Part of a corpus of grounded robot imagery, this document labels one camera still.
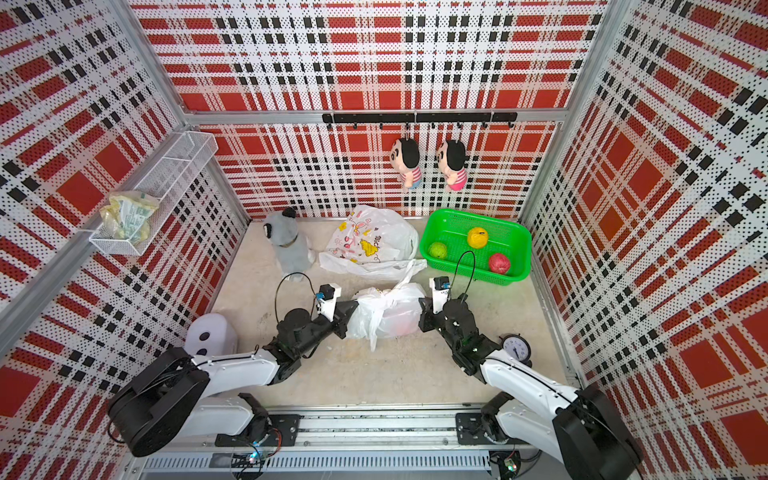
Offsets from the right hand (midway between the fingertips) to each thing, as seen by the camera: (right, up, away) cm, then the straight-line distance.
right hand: (425, 298), depth 84 cm
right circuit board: (+18, -35, -17) cm, 43 cm away
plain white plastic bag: (-14, -4, -2) cm, 14 cm away
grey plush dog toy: (-44, +13, +18) cm, 49 cm away
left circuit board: (-42, -36, -14) cm, 57 cm away
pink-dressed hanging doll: (+9, +43, +9) cm, 45 cm away
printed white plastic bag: (-18, +16, +23) cm, 33 cm away
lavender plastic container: (-59, -9, -4) cm, 60 cm away
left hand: (-18, -1, 0) cm, 18 cm away
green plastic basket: (+32, +14, +28) cm, 44 cm away
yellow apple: (+21, +18, +24) cm, 37 cm away
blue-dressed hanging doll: (-6, +43, +7) cm, 44 cm away
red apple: (+26, +9, +15) cm, 32 cm away
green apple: (+6, +13, +20) cm, 25 cm away
